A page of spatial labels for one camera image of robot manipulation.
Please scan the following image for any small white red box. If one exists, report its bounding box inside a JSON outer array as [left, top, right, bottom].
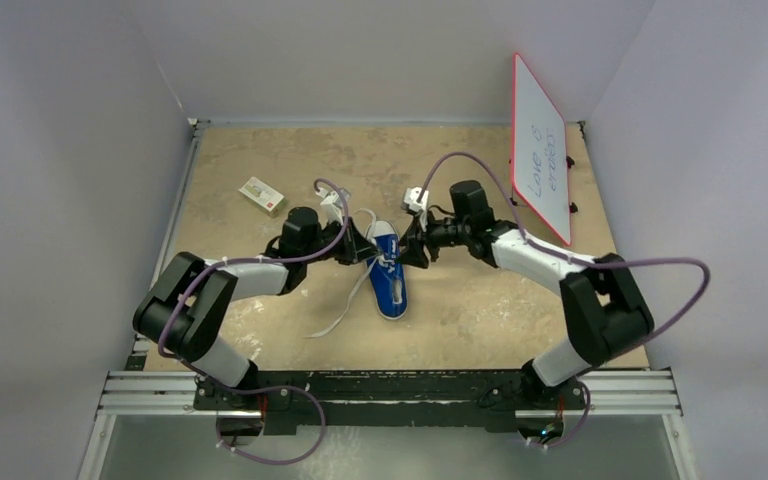
[[238, 177, 286, 218]]

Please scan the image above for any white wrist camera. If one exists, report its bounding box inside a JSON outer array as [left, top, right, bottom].
[[317, 187, 351, 225], [401, 187, 429, 215]]

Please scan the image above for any white shoelace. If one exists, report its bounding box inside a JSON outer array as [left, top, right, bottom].
[[304, 208, 406, 340]]

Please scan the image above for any white board red frame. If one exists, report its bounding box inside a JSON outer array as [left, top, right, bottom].
[[511, 53, 572, 246]]

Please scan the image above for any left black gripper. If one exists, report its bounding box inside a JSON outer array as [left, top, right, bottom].
[[302, 216, 381, 266]]

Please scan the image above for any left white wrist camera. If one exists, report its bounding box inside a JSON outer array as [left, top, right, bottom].
[[317, 187, 351, 225]]

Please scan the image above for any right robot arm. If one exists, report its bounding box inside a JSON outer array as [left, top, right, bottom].
[[397, 180, 654, 407]]

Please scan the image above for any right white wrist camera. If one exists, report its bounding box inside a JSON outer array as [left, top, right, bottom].
[[401, 187, 429, 215]]

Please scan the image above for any purple cable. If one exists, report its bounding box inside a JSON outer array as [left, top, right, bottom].
[[157, 178, 352, 466], [417, 152, 712, 452]]

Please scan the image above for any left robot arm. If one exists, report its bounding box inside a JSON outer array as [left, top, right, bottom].
[[132, 207, 379, 409]]

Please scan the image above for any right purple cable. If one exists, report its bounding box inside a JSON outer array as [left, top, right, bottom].
[[417, 152, 712, 452]]

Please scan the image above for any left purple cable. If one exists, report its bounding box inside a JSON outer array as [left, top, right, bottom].
[[157, 178, 352, 466]]

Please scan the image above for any blue canvas sneaker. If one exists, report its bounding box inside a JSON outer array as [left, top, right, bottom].
[[366, 220, 408, 320]]

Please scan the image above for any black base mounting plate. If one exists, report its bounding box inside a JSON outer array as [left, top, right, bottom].
[[194, 369, 587, 436]]

